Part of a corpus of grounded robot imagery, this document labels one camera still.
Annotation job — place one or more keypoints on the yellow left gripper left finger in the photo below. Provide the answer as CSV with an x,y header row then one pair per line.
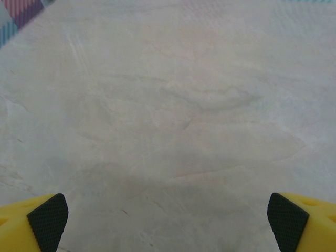
x,y
26,228

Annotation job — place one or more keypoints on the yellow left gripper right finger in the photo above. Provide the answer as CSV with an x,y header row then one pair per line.
x,y
309,228

